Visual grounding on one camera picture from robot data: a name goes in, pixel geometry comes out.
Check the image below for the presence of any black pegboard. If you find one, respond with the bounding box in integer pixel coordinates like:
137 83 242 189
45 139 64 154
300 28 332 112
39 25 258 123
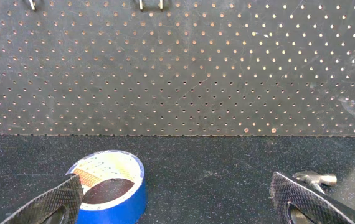
0 0 355 138

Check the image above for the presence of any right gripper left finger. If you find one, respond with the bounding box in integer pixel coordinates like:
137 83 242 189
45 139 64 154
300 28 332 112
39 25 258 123
0 174 84 224

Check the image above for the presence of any roll of blue tape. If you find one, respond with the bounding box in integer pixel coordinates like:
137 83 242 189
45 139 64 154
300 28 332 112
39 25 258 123
66 149 148 224

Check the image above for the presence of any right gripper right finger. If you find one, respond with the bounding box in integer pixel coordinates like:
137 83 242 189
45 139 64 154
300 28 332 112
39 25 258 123
268 171 355 224

